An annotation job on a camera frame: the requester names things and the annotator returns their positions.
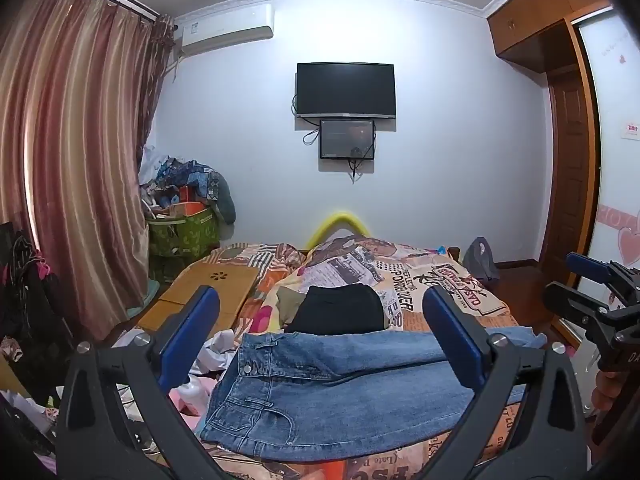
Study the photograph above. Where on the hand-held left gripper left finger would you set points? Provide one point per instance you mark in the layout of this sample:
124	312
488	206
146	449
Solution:
192	340

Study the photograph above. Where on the olive cloth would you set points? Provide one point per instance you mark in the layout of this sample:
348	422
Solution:
290	305

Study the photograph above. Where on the white sliding wardrobe door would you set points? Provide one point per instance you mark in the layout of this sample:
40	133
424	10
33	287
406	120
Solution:
615	160

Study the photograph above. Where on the green storage box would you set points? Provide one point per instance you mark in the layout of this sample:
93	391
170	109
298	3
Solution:
185	235

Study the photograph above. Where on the person's right hand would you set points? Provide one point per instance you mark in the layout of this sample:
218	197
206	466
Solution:
606	390

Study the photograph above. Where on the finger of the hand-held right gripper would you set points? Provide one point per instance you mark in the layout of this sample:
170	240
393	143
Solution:
587	264
570	302

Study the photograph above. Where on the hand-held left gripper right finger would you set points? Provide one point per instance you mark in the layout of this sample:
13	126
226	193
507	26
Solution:
455	340

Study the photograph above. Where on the blue jeans pants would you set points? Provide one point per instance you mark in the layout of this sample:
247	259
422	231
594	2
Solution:
325	400

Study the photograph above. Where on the black folded pants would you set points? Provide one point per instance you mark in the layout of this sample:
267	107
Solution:
340	310

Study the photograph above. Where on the white cloth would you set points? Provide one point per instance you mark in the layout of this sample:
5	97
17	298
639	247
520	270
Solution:
220	347

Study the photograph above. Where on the wooden door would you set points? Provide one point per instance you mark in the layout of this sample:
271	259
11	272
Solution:
570	170

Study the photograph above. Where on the grey bag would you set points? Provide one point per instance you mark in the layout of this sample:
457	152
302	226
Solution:
480	260

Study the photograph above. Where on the dark hanging clothes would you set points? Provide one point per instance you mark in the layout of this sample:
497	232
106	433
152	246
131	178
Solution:
30	300

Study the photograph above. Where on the pink cloth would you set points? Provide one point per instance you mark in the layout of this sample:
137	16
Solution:
195	395

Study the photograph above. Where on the pile of clothes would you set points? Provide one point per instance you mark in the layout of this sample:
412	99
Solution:
200	175

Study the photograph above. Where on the light wooden lap table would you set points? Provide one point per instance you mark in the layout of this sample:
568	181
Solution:
190	275

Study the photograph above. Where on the wooden bed post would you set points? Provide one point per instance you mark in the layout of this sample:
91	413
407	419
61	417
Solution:
454	254

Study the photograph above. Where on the striped pink curtain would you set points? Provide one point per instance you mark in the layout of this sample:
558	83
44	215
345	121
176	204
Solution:
75	160

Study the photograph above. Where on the wooden wardrobe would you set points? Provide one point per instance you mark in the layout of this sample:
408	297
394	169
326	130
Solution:
525	25

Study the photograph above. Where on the yellow hoop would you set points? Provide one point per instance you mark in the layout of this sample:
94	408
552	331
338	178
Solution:
340	217

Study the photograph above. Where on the printed blanket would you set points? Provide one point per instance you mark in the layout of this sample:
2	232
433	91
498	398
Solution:
425	280

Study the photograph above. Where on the small black monitor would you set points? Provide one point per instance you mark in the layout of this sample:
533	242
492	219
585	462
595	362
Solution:
347	139

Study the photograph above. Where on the white air conditioner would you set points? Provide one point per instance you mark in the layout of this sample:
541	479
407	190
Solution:
225	32

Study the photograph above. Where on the black wall television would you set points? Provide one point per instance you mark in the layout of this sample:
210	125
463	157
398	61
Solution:
345	90

